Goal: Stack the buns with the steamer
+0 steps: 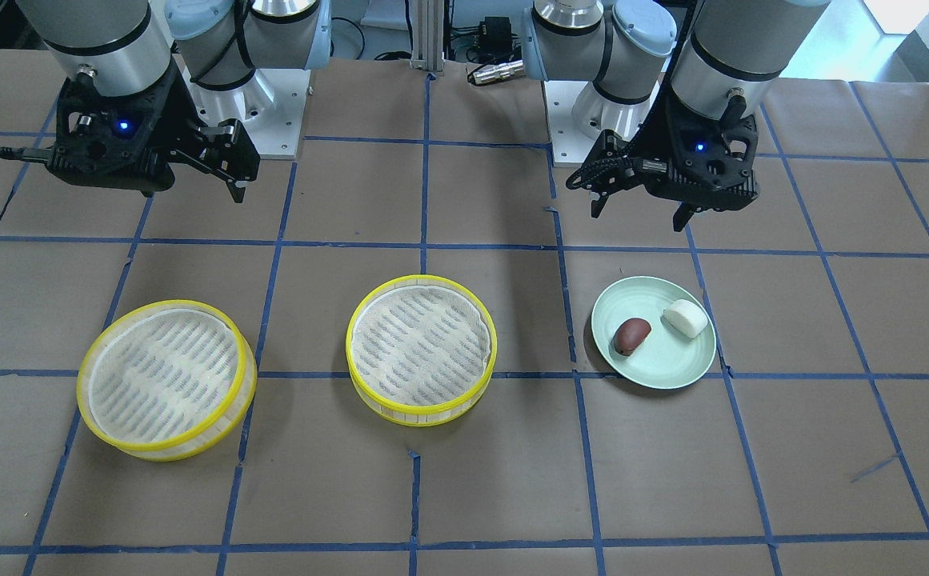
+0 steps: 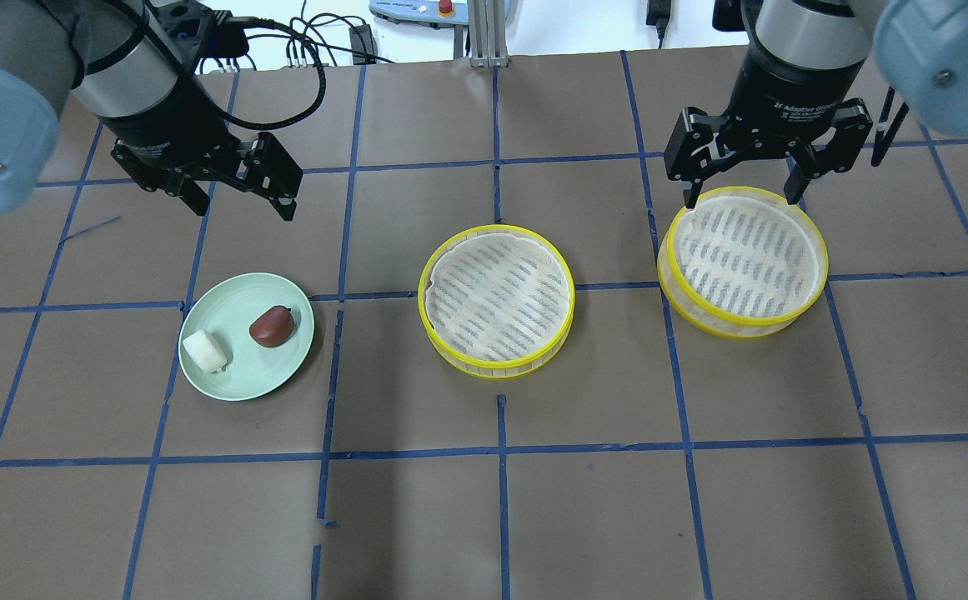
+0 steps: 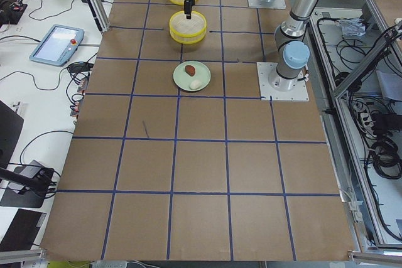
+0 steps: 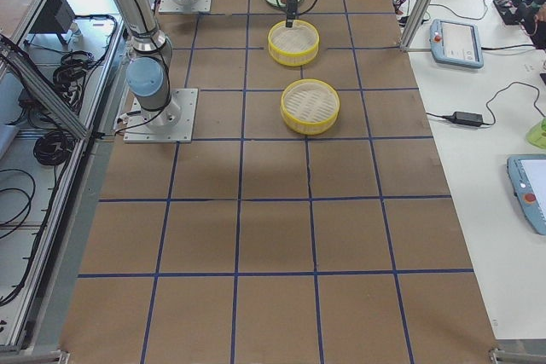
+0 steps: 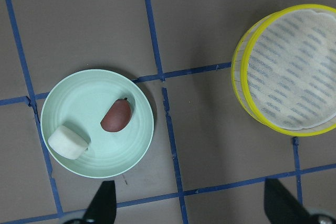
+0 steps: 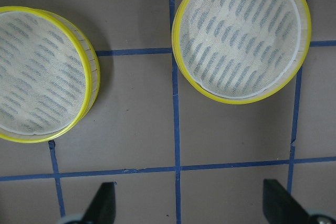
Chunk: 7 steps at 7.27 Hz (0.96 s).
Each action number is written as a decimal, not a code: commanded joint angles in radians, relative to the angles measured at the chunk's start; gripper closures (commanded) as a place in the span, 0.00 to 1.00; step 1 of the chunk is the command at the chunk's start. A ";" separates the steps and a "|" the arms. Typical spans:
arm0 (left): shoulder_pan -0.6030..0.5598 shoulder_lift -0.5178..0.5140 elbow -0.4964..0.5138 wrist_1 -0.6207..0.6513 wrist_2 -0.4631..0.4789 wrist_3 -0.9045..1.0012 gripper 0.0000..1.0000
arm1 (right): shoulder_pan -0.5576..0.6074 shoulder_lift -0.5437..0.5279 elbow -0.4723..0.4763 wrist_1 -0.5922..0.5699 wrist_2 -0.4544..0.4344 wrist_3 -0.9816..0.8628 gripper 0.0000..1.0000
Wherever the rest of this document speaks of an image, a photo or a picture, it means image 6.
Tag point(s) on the yellow-rimmed bamboo steamer basket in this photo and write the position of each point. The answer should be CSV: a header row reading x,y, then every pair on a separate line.
x,y
240,51

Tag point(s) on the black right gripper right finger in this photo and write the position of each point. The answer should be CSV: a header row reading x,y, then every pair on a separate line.
x,y
279,206

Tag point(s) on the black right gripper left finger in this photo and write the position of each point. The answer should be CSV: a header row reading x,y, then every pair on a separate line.
x,y
102,208

